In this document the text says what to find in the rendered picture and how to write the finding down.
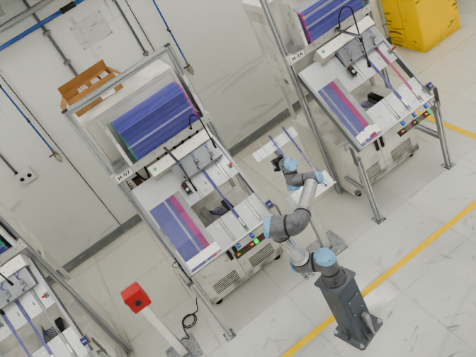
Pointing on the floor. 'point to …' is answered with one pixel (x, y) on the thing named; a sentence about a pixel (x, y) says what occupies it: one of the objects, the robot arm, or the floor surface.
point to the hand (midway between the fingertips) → (277, 166)
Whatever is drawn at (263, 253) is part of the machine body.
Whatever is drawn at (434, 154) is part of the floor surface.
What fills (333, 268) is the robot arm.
